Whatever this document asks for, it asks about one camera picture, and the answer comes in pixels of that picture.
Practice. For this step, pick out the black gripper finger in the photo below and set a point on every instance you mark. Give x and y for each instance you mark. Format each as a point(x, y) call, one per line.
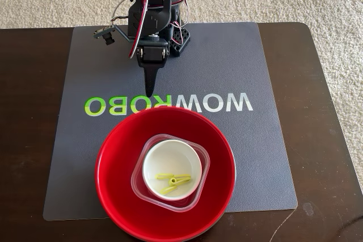
point(149, 82)

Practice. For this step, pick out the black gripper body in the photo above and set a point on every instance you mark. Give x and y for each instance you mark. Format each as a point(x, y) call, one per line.
point(152, 52)

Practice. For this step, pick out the small white bowl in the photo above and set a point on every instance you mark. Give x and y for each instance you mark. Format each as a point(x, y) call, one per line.
point(170, 159)

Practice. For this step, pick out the clear plastic container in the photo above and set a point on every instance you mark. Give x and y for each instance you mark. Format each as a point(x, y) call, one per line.
point(137, 178)

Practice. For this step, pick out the yellow clip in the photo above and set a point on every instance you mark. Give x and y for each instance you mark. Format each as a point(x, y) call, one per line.
point(173, 180)

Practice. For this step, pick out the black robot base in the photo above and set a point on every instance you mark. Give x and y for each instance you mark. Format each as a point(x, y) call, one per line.
point(180, 40)

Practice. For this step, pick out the red bowl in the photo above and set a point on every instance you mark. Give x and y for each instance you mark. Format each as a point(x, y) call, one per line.
point(113, 168)

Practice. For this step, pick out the grey WOWROBO mat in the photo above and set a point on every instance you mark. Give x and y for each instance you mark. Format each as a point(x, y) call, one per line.
point(227, 69)

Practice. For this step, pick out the dark camera mount bracket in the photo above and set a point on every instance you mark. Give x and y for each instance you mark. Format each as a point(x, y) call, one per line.
point(123, 33)

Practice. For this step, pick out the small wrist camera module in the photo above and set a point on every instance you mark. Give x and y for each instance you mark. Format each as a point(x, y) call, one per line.
point(104, 34)

